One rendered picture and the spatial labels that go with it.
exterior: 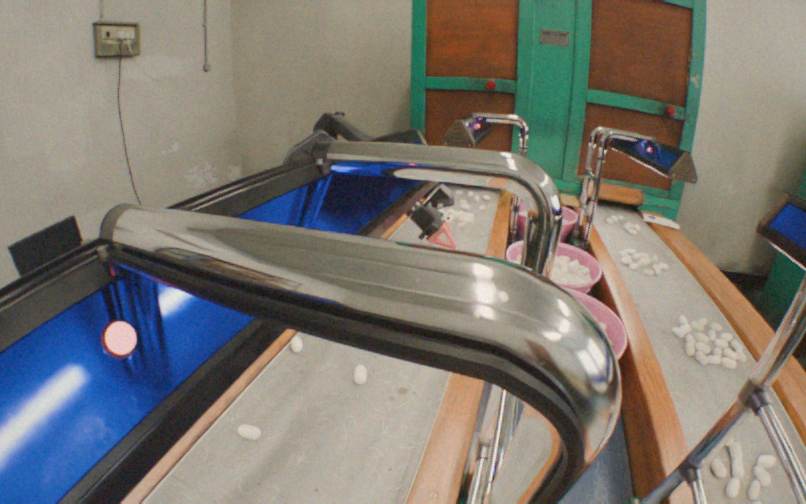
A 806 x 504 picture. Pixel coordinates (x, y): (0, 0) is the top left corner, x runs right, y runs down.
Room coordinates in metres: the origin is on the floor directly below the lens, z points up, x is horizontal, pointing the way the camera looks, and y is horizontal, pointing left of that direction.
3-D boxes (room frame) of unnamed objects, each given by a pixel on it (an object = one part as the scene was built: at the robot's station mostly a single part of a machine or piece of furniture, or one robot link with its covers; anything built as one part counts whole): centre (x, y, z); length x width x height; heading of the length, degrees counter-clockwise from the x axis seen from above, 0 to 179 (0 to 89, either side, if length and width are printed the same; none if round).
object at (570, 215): (1.16, -0.55, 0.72); 0.27 x 0.27 x 0.10
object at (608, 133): (0.93, -0.68, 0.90); 0.20 x 0.19 x 0.45; 161
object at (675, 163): (0.91, -0.76, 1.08); 0.62 x 0.08 x 0.07; 161
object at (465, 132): (1.09, -0.23, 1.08); 0.62 x 0.08 x 0.07; 161
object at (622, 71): (1.69, -0.76, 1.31); 1.36 x 0.55 x 0.95; 71
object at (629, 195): (1.31, -0.96, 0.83); 0.30 x 0.06 x 0.07; 71
